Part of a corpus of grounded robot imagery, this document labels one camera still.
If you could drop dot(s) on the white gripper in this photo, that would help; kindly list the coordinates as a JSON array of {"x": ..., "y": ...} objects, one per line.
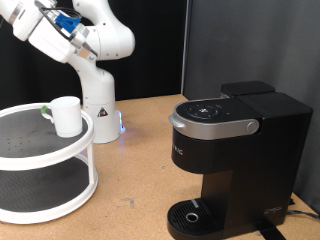
[{"x": 53, "y": 41}]

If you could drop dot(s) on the black Keurig coffee machine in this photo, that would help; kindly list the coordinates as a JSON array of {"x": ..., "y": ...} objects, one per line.
[{"x": 260, "y": 160}]

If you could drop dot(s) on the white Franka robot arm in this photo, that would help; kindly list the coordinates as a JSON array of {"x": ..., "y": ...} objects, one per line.
[{"x": 96, "y": 86}]

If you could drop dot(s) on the black curtain backdrop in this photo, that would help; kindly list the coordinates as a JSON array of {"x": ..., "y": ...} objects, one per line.
[{"x": 150, "y": 80}]

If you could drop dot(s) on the white mug with green tape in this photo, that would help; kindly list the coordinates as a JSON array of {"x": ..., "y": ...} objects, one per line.
[{"x": 68, "y": 116}]

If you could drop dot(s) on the white two-tier turntable shelf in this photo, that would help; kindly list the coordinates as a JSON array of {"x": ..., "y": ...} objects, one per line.
[{"x": 30, "y": 136}]

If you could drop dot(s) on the black tape strip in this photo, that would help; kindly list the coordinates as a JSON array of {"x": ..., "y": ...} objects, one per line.
[{"x": 270, "y": 231}]

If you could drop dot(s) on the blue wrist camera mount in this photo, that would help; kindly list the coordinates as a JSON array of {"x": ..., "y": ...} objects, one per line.
[{"x": 68, "y": 22}]

